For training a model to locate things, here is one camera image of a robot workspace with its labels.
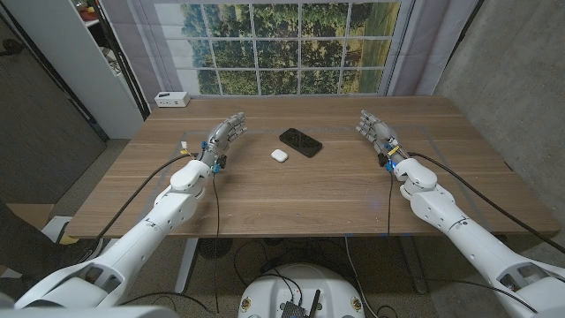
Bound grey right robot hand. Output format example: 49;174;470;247
355;110;410;168

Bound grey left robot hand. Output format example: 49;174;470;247
197;111;249;169

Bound white power strip box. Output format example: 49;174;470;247
154;91;192;109

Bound black smartphone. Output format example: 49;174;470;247
278;127;323;159

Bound round black floor fan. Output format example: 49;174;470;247
197;238;234;260

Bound printed window backdrop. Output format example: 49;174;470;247
99;0;480;107

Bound black backdrop stand poles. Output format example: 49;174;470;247
90;0;151;120

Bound white table leg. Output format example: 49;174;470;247
174;238;200;295

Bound grey table leg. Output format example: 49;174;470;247
399;236;428;295

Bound white robot torso base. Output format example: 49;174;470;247
237;263;366;318

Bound white cabinet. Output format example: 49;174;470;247
4;0;147;140

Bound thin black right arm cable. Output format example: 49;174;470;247
387;170;394;236

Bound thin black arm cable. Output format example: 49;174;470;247
387;170;394;236
211;170;221;315

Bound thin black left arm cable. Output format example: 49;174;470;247
211;170;221;315

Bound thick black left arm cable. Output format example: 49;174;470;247
94;152;200;243

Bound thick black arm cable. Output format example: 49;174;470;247
408;152;565;255
94;152;200;243

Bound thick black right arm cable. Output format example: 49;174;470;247
408;152;565;255

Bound grey floor cable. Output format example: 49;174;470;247
343;236;377;318

